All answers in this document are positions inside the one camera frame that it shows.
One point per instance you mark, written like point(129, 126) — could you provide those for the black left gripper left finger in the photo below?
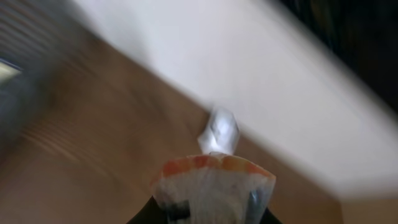
point(151, 213)

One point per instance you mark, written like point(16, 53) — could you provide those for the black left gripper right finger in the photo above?
point(269, 218)

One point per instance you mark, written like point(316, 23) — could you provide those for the grey plastic mesh basket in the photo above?
point(37, 36)

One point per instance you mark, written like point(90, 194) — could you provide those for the small orange snack packet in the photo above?
point(213, 188)

